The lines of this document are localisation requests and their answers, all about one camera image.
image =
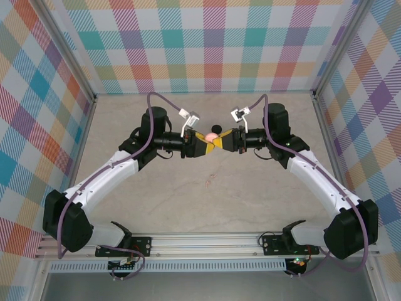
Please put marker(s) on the pink earbud charging case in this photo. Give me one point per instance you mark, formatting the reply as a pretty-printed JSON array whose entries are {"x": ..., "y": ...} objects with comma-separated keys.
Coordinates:
[{"x": 211, "y": 136}]

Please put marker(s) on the black earbud charging case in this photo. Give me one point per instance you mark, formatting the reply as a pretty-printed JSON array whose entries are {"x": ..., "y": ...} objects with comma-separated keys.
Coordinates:
[{"x": 216, "y": 128}]

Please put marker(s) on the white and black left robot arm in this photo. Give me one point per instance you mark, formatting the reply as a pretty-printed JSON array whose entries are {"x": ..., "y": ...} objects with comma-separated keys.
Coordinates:
[{"x": 103, "y": 178}]

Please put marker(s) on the small circuit board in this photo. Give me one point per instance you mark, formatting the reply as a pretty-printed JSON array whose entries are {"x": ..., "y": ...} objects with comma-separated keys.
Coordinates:
[
  {"x": 299, "y": 261},
  {"x": 125, "y": 265}
]

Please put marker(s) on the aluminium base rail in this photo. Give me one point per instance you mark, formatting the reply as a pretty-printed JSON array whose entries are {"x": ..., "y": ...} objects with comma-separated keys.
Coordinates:
[{"x": 203, "y": 244}]

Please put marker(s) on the aluminium frame post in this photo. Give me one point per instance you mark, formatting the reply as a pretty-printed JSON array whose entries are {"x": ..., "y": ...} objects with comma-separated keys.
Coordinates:
[
  {"x": 70, "y": 53},
  {"x": 341, "y": 47}
]

